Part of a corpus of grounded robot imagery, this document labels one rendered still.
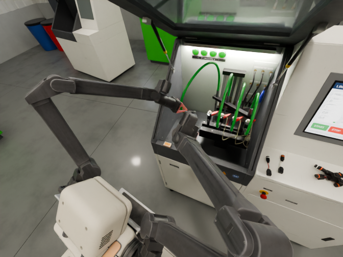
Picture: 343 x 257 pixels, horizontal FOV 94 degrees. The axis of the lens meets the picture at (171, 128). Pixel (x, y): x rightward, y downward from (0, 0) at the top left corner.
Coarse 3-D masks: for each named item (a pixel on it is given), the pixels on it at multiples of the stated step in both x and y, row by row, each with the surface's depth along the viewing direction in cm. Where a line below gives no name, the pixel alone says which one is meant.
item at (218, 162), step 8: (160, 144) 113; (160, 152) 122; (168, 152) 116; (176, 152) 111; (176, 160) 120; (184, 160) 114; (216, 160) 101; (224, 168) 100; (232, 168) 97; (240, 168) 96; (240, 176) 99
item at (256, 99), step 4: (256, 96) 89; (256, 100) 81; (252, 104) 97; (256, 104) 80; (252, 108) 99; (256, 108) 80; (252, 116) 80; (252, 120) 81; (244, 128) 99; (248, 128) 83; (244, 132) 91; (248, 132) 84
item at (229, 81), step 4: (232, 76) 93; (228, 80) 84; (232, 80) 98; (228, 84) 83; (224, 92) 82; (228, 92) 107; (224, 96) 82; (228, 96) 109; (224, 100) 82; (220, 108) 83; (220, 112) 84; (216, 124) 89; (220, 124) 103
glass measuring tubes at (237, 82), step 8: (224, 72) 107; (232, 72) 105; (240, 72) 103; (224, 80) 112; (240, 80) 107; (224, 88) 119; (232, 88) 114; (240, 88) 113; (232, 96) 121; (232, 112) 128
